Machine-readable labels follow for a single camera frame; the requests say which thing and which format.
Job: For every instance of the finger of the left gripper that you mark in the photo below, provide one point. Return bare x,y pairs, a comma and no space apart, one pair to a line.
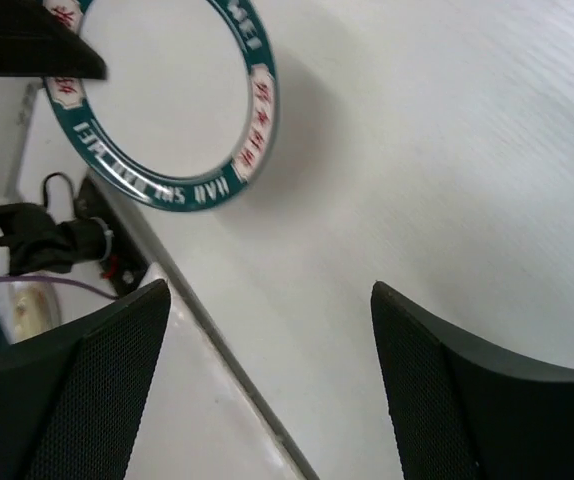
34,43

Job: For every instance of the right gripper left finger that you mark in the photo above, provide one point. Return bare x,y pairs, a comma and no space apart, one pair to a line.
72,398

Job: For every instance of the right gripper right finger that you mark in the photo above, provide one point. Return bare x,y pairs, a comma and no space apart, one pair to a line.
465,408

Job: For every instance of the green rimmed white plate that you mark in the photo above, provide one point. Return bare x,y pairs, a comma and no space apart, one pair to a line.
188,113

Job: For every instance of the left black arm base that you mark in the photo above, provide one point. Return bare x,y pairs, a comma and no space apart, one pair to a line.
121,260

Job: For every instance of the white front board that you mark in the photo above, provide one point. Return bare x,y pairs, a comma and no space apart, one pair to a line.
197,422

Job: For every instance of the aluminium frame rail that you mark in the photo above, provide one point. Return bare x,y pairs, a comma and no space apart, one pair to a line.
153,249

